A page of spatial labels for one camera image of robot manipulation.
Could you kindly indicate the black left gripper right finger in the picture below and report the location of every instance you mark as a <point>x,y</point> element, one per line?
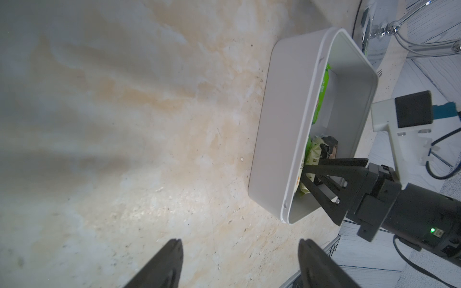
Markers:
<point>318,270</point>

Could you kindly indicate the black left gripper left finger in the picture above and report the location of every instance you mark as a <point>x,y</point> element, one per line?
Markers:
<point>163,270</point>

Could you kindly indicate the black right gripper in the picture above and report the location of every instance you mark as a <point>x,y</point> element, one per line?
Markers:
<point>420,218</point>

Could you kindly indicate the white plastic storage box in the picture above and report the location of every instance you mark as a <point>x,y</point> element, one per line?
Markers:
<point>295,74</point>

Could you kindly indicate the black cookie packet in box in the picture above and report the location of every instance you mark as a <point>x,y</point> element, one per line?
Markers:
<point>330,147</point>

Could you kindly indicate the green cookie packet in box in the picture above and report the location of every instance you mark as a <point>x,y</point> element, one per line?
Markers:
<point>322,93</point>

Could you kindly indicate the yellow-green cookie packet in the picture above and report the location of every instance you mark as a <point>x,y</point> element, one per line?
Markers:
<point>317,149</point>

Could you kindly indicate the chrome wine glass rack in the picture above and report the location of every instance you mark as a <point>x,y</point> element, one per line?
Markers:
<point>374,27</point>

